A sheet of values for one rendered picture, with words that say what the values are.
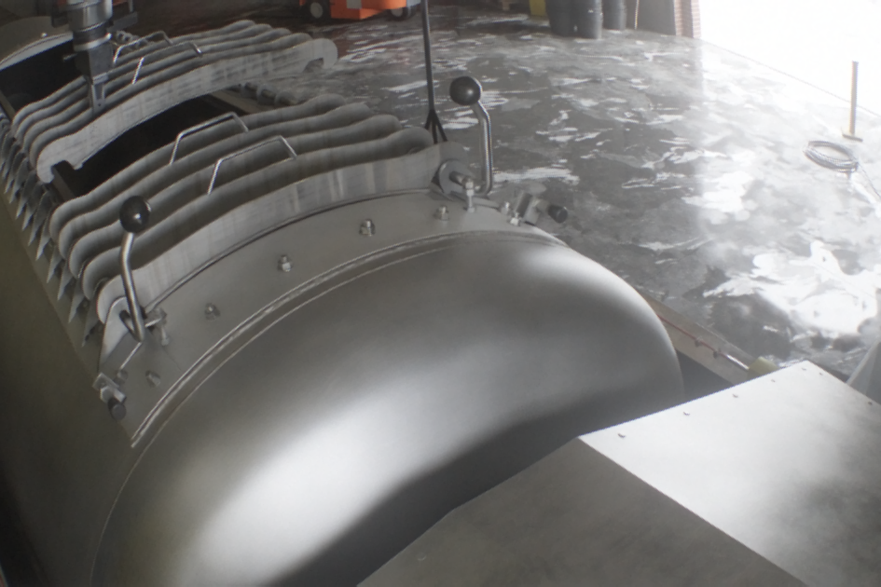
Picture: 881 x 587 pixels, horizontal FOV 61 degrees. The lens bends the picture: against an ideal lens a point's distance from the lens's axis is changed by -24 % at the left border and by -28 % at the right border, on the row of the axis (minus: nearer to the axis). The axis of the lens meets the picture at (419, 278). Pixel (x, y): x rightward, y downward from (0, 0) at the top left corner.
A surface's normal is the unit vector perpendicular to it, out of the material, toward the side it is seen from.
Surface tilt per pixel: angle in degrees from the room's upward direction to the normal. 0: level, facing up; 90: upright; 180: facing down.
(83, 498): 47
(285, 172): 90
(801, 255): 0
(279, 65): 90
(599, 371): 70
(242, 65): 90
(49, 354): 40
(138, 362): 28
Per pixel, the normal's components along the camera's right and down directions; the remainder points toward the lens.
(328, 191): 0.60, 0.38
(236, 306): -0.24, -0.76
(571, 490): -0.07, -0.86
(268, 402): 0.02, -0.46
